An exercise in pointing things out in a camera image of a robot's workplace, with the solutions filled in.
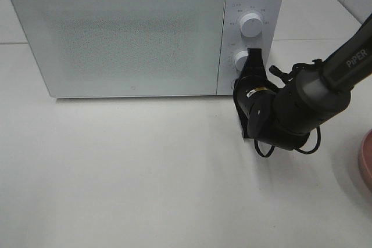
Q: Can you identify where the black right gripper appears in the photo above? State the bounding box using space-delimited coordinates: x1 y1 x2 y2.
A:
233 48 279 139

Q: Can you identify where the white microwave door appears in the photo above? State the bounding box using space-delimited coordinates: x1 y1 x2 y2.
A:
11 0 224 98

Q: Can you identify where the pink round plate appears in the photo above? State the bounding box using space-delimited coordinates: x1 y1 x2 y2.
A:
358 130 371 184

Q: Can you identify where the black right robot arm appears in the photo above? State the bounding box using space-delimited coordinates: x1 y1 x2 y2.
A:
233 17 371 158

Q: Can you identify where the white lower microwave knob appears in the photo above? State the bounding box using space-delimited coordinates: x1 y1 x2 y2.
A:
234 51 249 72

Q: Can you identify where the white microwave knob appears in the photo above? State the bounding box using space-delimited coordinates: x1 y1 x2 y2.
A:
238 11 264 38
234 51 249 72

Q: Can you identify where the white upper microwave knob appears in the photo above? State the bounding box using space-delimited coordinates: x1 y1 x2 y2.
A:
238 11 264 38

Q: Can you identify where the white microwave oven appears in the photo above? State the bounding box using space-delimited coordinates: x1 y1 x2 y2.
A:
10 0 282 98

